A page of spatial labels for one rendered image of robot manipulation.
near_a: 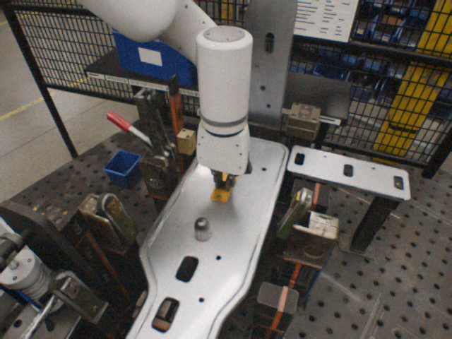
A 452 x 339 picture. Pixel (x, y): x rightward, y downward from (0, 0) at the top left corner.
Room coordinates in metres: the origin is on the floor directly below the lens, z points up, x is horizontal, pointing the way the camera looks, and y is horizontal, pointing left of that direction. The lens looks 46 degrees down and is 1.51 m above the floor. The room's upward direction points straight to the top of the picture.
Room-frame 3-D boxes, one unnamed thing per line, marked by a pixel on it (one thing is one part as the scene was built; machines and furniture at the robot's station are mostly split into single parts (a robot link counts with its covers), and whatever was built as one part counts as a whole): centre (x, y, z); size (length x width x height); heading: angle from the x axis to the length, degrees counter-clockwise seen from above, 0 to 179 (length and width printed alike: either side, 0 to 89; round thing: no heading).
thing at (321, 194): (0.44, -0.20, 0.84); 0.11 x 0.10 x 0.28; 71
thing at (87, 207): (0.33, 0.24, 0.88); 0.11 x 0.09 x 0.37; 71
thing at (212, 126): (0.44, 0.01, 1.20); 0.09 x 0.08 x 0.03; 71
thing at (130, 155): (0.74, 0.36, 0.74); 0.11 x 0.10 x 0.09; 161
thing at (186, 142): (0.55, 0.10, 0.88); 0.04 x 0.04 x 0.36; 71
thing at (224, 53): (0.44, 0.00, 1.28); 0.09 x 0.08 x 0.13; 12
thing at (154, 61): (0.97, 0.20, 1.10); 0.30 x 0.17 x 0.13; 63
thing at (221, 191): (0.44, 0.00, 1.01); 0.08 x 0.04 x 0.01; 161
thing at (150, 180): (0.49, 0.16, 0.88); 0.07 x 0.06 x 0.35; 71
